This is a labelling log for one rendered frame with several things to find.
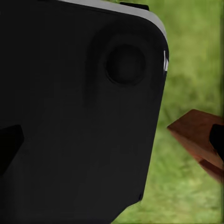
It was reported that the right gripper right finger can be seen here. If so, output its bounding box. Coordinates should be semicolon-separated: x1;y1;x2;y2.
209;124;224;161

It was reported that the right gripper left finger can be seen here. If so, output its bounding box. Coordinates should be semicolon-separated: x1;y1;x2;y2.
0;124;24;180

